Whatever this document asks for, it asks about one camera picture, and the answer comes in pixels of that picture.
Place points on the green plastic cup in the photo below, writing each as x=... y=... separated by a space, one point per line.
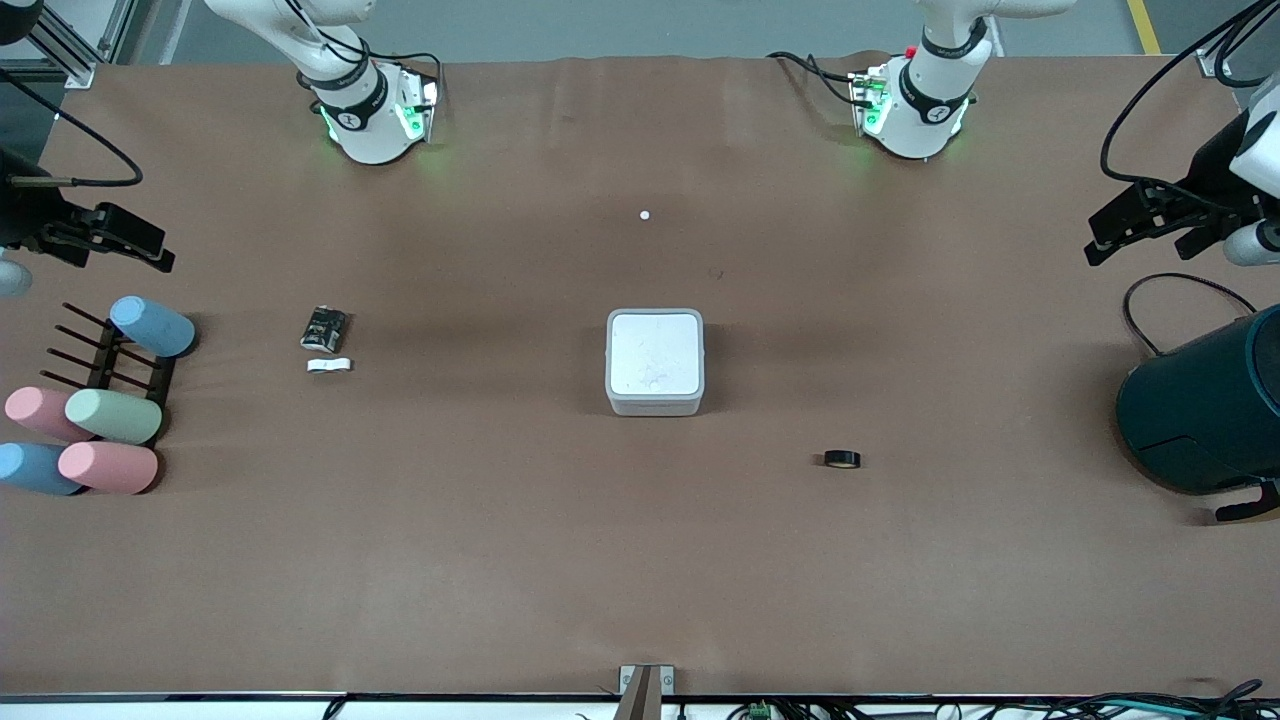
x=115 y=416

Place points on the blue plastic cup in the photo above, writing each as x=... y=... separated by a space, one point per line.
x=152 y=326
x=35 y=470

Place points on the black cup rack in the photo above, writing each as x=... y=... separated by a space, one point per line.
x=110 y=365

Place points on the aluminium frame profile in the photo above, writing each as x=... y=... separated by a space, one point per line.
x=70 y=50

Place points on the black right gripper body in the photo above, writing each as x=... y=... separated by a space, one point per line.
x=22 y=215

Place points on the white tape strip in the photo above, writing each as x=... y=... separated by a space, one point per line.
x=328 y=365

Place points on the white square lidded bin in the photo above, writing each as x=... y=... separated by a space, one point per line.
x=655 y=360

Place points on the metal table edge bracket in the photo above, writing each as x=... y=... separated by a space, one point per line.
x=646 y=685

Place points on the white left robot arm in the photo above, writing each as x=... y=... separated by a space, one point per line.
x=925 y=110

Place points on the dark teal round container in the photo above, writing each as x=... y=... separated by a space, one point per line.
x=1210 y=410

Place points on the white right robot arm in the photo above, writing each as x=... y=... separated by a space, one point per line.
x=365 y=110

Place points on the black tape roll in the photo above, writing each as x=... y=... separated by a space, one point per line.
x=842 y=459

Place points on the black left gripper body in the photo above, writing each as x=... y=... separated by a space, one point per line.
x=1208 y=172

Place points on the brown table cover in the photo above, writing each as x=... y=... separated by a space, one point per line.
x=500 y=560

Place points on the black tissue pack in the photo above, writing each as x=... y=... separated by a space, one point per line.
x=324 y=328

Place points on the aluminium corner bracket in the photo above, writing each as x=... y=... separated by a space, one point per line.
x=1215 y=62

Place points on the pink plastic cup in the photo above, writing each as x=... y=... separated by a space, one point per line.
x=108 y=468
x=35 y=410

